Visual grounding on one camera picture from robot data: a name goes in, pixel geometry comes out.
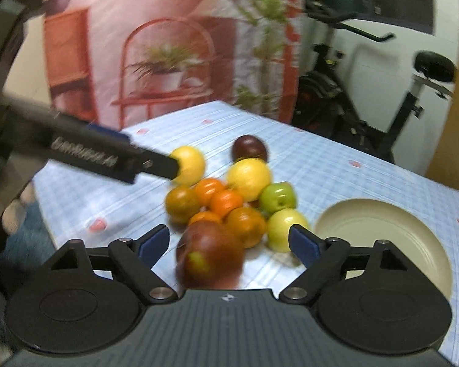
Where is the red apple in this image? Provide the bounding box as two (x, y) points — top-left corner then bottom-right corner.
(176, 221), (245, 289)

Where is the beige round plate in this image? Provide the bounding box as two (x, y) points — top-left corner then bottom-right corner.
(313, 199), (453, 298)

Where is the yellow-green apple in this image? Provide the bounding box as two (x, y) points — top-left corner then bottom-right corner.
(267, 208), (311, 253)

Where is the speckled orange tangerine front left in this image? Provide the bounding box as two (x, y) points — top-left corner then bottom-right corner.
(165, 185), (201, 224)

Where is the green apple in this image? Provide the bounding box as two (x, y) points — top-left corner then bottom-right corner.
(259, 181), (297, 215)

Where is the large orange tangerine right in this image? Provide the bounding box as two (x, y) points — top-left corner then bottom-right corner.
(225, 206), (267, 249)

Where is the orange tangerine front middle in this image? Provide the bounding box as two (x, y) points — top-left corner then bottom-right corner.
(188, 210), (222, 225)

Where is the blue plaid tablecloth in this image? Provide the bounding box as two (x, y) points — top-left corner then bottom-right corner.
(34, 101), (459, 366)

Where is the yellow lemon left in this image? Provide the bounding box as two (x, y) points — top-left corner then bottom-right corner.
(170, 146), (205, 186)

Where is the yellow lemon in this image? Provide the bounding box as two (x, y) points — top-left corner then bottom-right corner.
(170, 146), (205, 186)
(226, 158), (273, 202)

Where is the orange tangerine back left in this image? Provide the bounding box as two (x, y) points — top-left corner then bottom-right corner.
(194, 177), (225, 207)

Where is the orange tangerine back right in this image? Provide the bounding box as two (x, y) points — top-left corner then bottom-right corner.
(209, 189), (244, 219)

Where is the printed room backdrop cloth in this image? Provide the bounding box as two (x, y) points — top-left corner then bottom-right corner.
(3, 0), (305, 131)

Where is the yellow lemon centre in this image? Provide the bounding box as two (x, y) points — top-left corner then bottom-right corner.
(226, 158), (273, 202)

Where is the dark purple passion fruit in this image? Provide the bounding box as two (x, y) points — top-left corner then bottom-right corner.
(231, 135), (268, 162)

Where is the black exercise bike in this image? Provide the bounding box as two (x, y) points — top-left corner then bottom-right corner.
(291, 0), (457, 170)

